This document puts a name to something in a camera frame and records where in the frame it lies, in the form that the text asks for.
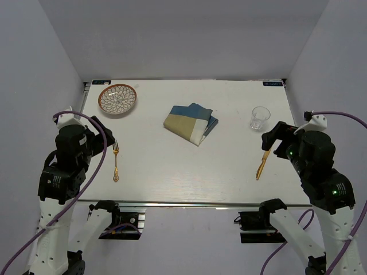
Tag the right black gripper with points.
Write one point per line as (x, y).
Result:
(283, 131)

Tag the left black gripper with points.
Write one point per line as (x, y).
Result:
(98, 138)

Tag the blue beige white cloth napkin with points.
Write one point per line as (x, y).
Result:
(193, 123)

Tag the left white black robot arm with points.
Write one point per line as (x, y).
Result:
(63, 180)

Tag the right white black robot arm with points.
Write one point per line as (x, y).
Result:
(311, 153)

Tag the gold fork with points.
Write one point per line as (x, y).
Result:
(115, 148)

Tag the gold knife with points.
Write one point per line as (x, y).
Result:
(263, 162)

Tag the clear drinking glass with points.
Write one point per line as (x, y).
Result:
(260, 116)

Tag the floral ceramic plate orange rim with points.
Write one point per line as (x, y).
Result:
(117, 99)

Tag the right blue table sticker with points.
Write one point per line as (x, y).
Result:
(272, 83)

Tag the blue table sticker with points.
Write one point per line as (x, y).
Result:
(272, 83)
(101, 82)

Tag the left blue table sticker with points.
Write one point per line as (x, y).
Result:
(101, 82)

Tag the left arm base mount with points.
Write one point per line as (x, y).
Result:
(124, 225)

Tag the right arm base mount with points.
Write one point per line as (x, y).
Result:
(253, 229)

